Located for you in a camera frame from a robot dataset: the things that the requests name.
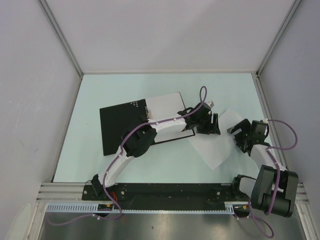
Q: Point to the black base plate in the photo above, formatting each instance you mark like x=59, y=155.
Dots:
x=174, y=196

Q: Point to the white paper sheet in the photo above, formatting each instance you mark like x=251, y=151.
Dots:
x=165, y=107
x=215, y=149

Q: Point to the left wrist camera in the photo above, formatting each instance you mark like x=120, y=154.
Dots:
x=209, y=104

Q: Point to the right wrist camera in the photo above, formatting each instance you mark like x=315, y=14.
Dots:
x=265, y=120

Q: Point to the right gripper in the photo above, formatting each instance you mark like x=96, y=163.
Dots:
x=244, y=125

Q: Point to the left aluminium frame post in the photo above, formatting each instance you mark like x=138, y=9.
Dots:
x=52, y=20

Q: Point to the slotted cable duct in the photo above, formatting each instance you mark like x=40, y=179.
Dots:
x=226, y=208

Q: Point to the metal folder clip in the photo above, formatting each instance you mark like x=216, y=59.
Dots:
x=148, y=113

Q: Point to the aluminium rail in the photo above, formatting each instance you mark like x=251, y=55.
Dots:
x=60, y=192
x=273, y=132

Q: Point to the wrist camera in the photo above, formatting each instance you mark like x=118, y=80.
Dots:
x=265, y=120
x=209, y=104

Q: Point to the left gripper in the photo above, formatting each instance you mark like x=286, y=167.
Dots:
x=210, y=128

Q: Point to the red black folder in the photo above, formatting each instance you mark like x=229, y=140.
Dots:
x=115, y=120

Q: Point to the right aluminium frame post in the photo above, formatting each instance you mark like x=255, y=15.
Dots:
x=279, y=35

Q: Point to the right side aluminium rail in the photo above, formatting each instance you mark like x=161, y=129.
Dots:
x=273, y=132

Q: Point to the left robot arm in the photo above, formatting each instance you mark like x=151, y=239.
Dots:
x=138, y=139

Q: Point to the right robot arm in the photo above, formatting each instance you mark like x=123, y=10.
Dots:
x=273, y=190

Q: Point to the aluminium frame post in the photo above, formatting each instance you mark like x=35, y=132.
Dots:
x=52, y=20
x=279, y=35

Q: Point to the aluminium front rail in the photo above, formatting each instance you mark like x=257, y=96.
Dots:
x=60, y=192

